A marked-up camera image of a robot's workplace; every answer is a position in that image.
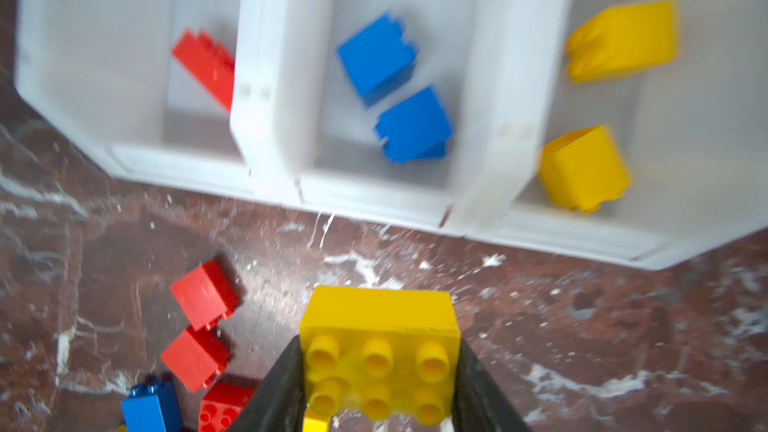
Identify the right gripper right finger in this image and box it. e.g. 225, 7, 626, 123
451, 339, 531, 432

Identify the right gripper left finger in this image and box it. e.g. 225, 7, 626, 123
228, 335, 307, 432

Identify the yellow six-stud lego brick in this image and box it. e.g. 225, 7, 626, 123
299, 286, 461, 426

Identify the red lego brick small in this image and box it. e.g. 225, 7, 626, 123
170, 260, 239, 331

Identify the blue lego brick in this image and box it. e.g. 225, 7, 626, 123
121, 381, 183, 432
375, 86, 454, 164
336, 12, 419, 108

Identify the red lego brick long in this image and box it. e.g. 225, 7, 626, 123
172, 29, 235, 112

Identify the blue lego brick top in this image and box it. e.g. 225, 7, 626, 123
336, 12, 419, 108

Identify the small yellow round lego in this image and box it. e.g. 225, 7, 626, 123
302, 408, 331, 432

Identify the red eight-stud lego brick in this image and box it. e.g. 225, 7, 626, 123
198, 383, 255, 432

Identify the red lego brick square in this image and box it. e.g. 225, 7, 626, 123
161, 326, 231, 393

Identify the right white bin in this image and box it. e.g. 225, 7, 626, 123
471, 0, 767, 270

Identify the white bin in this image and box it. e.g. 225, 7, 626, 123
230, 0, 571, 235
471, 0, 767, 270
15, 0, 299, 206

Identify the middle white bin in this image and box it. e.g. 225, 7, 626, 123
230, 0, 571, 235

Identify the left white bin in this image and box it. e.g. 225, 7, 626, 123
15, 0, 299, 206

